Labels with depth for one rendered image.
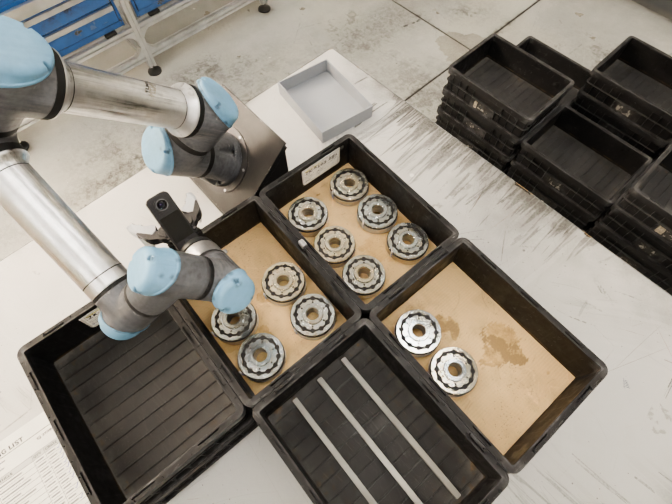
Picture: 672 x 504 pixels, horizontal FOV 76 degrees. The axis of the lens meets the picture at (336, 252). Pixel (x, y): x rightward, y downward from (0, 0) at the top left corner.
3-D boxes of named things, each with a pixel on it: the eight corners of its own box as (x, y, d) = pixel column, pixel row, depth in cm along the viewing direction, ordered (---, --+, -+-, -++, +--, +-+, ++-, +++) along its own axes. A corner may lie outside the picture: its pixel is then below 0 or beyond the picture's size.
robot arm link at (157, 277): (116, 314, 66) (181, 318, 74) (153, 278, 61) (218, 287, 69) (112, 270, 70) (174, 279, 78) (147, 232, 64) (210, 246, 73)
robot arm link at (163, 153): (173, 151, 117) (127, 145, 105) (201, 118, 110) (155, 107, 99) (191, 187, 114) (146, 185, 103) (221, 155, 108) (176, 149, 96)
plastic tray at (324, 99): (279, 93, 150) (277, 82, 146) (326, 70, 155) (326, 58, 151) (322, 143, 140) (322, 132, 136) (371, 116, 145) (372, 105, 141)
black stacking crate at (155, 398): (50, 363, 98) (16, 352, 88) (164, 286, 106) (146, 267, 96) (133, 520, 84) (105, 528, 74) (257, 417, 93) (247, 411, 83)
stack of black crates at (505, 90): (426, 142, 211) (447, 66, 171) (465, 111, 220) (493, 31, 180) (491, 192, 198) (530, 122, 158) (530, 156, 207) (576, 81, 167)
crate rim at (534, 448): (364, 317, 93) (365, 314, 91) (460, 238, 101) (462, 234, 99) (509, 478, 79) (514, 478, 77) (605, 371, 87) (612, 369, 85)
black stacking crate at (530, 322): (363, 330, 101) (366, 315, 91) (450, 257, 110) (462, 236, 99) (492, 475, 88) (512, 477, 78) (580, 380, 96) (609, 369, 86)
